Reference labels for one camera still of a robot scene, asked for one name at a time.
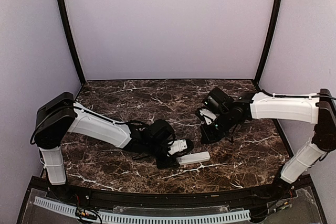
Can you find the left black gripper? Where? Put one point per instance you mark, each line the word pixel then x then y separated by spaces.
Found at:
pixel 168 163

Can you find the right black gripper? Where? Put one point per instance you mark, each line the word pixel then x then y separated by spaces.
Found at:
pixel 207 137

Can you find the white remote control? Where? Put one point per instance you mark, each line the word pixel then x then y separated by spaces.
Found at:
pixel 193 158

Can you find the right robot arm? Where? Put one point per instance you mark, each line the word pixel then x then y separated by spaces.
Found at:
pixel 221 114

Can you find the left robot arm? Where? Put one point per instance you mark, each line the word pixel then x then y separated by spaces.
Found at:
pixel 63 115

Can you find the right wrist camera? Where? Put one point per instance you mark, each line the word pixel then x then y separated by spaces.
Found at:
pixel 206 115

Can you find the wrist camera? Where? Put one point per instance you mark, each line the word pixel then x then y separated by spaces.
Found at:
pixel 206 115
pixel 179 147

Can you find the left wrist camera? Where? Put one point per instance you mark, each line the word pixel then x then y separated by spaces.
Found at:
pixel 179 147

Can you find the black front rail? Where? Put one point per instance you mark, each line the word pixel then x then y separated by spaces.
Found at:
pixel 105 199

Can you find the white slotted cable duct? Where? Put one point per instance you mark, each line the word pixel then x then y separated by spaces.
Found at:
pixel 128 215

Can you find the right black frame post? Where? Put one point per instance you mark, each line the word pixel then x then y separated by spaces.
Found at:
pixel 268 41

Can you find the black frame post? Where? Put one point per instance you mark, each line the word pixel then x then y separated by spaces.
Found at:
pixel 268 41
pixel 70 41

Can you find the left black frame post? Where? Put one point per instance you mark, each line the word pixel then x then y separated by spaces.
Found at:
pixel 70 41

